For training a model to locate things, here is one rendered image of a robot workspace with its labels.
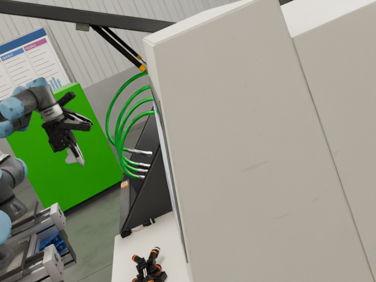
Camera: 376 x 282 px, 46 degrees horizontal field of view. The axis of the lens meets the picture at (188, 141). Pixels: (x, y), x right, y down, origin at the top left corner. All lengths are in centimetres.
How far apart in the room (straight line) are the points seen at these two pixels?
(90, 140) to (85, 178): 44
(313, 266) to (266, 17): 48
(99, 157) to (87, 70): 332
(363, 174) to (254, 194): 21
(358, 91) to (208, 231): 37
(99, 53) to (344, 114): 758
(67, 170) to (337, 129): 450
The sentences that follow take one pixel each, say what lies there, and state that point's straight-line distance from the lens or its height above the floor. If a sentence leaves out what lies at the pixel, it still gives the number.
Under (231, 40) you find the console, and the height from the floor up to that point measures 151.
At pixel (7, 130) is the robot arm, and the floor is 142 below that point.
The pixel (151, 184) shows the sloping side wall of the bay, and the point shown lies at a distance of 153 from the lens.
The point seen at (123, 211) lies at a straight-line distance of 185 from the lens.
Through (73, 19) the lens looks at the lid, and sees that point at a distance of 144.
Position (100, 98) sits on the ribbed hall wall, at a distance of 831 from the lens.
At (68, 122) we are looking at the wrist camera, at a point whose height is 137.
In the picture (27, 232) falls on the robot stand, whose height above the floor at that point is 97.
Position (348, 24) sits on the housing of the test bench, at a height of 145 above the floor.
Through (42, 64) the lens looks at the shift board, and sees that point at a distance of 824.
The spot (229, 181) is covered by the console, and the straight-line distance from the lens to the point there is 81.
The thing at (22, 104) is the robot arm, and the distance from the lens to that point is 164.
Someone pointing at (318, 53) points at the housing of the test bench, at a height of 143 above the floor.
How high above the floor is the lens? 158
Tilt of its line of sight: 15 degrees down
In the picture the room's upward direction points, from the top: 23 degrees counter-clockwise
